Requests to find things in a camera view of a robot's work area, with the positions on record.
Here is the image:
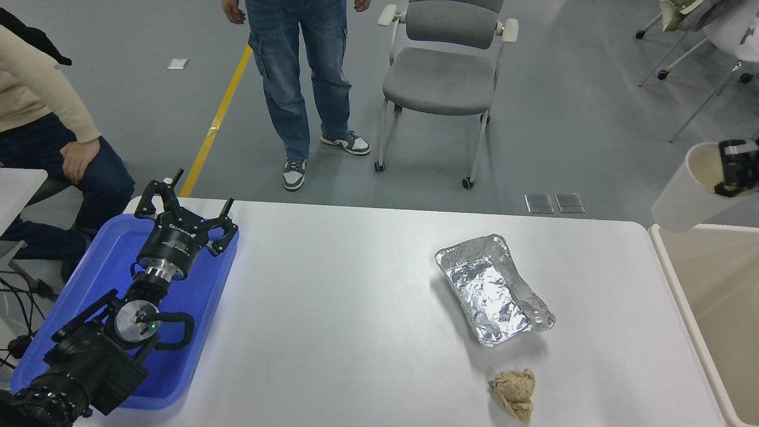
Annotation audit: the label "crumpled tan paper ball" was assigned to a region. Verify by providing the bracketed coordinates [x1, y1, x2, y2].
[488, 369, 535, 423]

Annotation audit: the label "crumpled foil tray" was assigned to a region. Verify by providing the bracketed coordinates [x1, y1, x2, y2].
[434, 234, 557, 348]

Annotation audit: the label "pale bag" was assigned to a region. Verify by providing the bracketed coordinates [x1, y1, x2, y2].
[661, 0, 727, 33]

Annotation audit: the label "black floor cables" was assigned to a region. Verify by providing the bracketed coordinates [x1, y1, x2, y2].
[0, 270, 43, 369]

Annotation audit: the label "white paper cup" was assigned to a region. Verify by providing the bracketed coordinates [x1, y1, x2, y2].
[651, 141, 747, 233]

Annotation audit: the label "person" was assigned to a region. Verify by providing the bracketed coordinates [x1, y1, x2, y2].
[0, 7, 136, 285]
[221, 0, 372, 192]

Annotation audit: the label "small white table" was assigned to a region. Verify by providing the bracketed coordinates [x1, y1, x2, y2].
[0, 168, 48, 238]

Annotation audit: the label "large pale bin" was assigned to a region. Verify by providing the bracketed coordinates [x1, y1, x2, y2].
[649, 222, 759, 427]

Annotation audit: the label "blue plastic tray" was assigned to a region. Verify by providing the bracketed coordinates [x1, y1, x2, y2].
[11, 213, 240, 411]

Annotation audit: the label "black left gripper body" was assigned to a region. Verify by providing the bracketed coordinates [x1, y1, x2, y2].
[136, 213, 209, 279]

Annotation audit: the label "white wheeled chair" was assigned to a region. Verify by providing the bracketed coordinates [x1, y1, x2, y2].
[636, 0, 759, 144]

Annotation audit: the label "grey wheeled office chair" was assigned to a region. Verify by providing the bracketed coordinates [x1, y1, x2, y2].
[374, 0, 520, 189]

